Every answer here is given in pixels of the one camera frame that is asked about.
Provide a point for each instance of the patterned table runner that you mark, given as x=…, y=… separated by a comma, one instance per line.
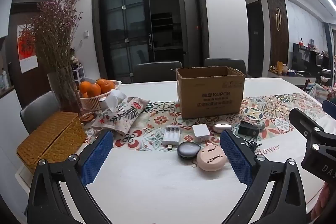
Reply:
x=162, y=119

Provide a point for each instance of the dark grey round device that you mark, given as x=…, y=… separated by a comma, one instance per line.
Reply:
x=188, y=150

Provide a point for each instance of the white wall switch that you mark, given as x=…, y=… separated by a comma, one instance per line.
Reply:
x=86, y=33

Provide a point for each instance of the white small shelf with toys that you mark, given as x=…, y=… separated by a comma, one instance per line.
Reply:
x=78, y=71

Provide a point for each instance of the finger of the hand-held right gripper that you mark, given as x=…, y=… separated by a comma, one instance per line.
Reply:
x=302, y=121
x=330, y=107

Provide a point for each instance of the white battery charger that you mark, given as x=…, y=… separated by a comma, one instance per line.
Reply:
x=172, y=136

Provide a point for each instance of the grey television cabinet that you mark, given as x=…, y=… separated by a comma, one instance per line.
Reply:
x=291, y=77

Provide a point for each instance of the glass vase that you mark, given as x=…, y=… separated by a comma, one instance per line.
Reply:
x=65, y=92

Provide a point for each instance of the white cube power adapter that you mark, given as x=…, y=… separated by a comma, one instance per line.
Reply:
x=201, y=133

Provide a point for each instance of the white tissue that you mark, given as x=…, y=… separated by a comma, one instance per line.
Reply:
x=115, y=99

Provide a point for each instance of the floral cloth tissue cover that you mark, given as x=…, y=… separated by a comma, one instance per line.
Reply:
x=126, y=113

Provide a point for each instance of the red wall poster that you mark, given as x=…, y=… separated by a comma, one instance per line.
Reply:
x=26, y=48

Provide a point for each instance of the brown entrance door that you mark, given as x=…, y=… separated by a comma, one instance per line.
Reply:
x=15, y=14

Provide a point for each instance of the orange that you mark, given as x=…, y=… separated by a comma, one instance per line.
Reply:
x=107, y=86
x=94, y=90
x=84, y=87
x=101, y=81

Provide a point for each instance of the white plastic fruit basket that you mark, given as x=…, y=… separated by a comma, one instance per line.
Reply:
x=92, y=103

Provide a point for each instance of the dark interior door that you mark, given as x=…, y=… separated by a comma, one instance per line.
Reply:
x=255, y=37

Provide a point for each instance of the pink round device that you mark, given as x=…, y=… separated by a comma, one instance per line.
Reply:
x=211, y=158

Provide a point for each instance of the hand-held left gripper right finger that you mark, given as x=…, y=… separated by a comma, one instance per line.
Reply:
x=236, y=158

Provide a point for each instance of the silver oval earbud case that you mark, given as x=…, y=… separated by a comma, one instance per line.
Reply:
x=221, y=127

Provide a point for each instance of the grey refrigerator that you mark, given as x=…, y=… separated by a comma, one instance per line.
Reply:
x=187, y=24

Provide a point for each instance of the black television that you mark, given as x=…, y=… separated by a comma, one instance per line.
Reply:
x=302, y=58

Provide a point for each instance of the wooden chair with cloth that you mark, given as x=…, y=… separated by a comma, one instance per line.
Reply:
x=319, y=90

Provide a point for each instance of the dark slatted wood panel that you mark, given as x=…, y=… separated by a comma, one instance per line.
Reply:
x=271, y=43

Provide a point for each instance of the brown cardboard box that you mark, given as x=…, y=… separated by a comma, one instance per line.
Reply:
x=210, y=92

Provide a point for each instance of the yellow box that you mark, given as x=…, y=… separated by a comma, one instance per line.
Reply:
x=280, y=67

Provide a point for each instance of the woven wicker box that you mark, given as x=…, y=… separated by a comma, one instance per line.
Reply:
x=52, y=134

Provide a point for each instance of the person's right hand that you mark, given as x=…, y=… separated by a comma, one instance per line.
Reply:
x=326, y=200

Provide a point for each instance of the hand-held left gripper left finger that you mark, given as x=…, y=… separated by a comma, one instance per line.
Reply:
x=97, y=158

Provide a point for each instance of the grey dining chair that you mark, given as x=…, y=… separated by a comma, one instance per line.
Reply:
x=225, y=62
x=157, y=71
x=39, y=111

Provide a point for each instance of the dried flower bunch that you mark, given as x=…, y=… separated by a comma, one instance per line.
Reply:
x=55, y=29

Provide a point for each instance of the dark glass sliding door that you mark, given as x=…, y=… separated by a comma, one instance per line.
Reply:
x=123, y=24

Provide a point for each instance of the brown wooden ornament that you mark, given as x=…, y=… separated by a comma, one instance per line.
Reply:
x=88, y=118

